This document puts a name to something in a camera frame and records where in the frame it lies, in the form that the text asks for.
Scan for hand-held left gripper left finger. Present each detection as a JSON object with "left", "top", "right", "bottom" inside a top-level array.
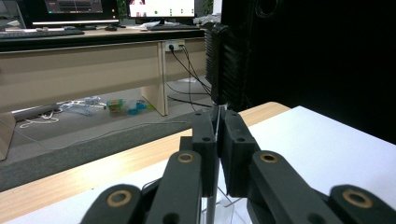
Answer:
[{"left": 179, "top": 110, "right": 219, "bottom": 198}]

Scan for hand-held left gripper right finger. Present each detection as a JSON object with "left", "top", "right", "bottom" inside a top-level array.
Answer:
[{"left": 219, "top": 108, "right": 262, "bottom": 198}]

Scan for white power socket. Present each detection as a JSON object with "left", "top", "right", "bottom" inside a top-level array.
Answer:
[{"left": 164, "top": 39, "right": 187, "bottom": 52}]

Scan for short black keyboard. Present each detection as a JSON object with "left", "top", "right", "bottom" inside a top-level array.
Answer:
[{"left": 146, "top": 23, "right": 203, "bottom": 32}]

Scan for white table mat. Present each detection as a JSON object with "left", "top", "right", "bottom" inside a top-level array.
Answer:
[{"left": 6, "top": 105, "right": 396, "bottom": 224}]

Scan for bright screen monitor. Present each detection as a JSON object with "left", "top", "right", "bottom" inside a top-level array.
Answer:
[{"left": 125, "top": 0, "right": 198, "bottom": 25}]

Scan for white papers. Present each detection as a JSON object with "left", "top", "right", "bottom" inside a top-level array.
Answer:
[{"left": 130, "top": 21, "right": 163, "bottom": 31}]

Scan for black curtain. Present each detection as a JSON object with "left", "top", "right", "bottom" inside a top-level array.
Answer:
[{"left": 219, "top": 0, "right": 396, "bottom": 145}]

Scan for colourful plastic bag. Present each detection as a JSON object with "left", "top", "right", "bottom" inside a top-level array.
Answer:
[{"left": 106, "top": 98, "right": 156, "bottom": 117}]

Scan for light wooden desk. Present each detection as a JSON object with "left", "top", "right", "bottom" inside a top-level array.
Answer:
[{"left": 0, "top": 26, "right": 219, "bottom": 161}]

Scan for dark screen monitor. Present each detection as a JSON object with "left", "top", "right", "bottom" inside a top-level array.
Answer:
[{"left": 17, "top": 0, "right": 121, "bottom": 30}]

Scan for grey floor tube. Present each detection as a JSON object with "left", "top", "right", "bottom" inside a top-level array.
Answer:
[{"left": 12, "top": 105, "right": 61, "bottom": 122}]

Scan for long black keyboard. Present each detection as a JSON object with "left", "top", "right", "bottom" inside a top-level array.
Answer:
[{"left": 0, "top": 28, "right": 86, "bottom": 40}]

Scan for black hanging cable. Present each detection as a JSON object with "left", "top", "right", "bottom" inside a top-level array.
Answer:
[
  {"left": 169, "top": 46, "right": 213, "bottom": 95},
  {"left": 166, "top": 46, "right": 213, "bottom": 113}
]

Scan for thin white floor cable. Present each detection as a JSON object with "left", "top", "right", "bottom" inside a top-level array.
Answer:
[{"left": 0, "top": 119, "right": 191, "bottom": 151}]

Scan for white rope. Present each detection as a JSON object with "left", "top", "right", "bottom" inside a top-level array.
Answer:
[{"left": 19, "top": 109, "right": 61, "bottom": 129}]

